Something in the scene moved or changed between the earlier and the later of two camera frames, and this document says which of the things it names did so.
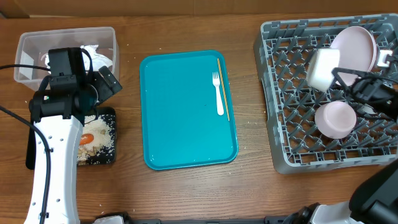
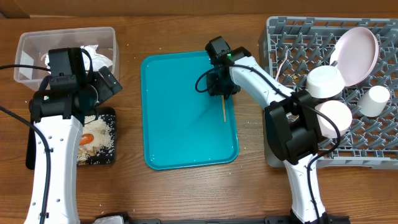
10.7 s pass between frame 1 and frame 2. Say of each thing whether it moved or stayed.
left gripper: stayed
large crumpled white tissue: stayed
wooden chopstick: moved
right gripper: moved
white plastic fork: moved
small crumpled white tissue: stayed
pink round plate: moved
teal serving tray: stayed
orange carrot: stayed
